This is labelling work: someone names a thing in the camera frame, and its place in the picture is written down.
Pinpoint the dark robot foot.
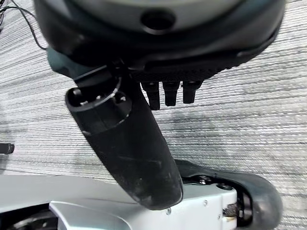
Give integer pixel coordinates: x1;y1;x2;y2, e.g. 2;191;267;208
173;159;283;229

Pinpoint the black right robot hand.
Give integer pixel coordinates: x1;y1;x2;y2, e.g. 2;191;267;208
33;0;286;211

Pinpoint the silver robot leg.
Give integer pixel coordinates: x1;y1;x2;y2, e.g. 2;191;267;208
0;174;238;230

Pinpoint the small black plug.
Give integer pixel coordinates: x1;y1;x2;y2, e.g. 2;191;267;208
0;142;15;155

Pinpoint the thin black cable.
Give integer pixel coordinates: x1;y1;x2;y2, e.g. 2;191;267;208
0;0;48;51

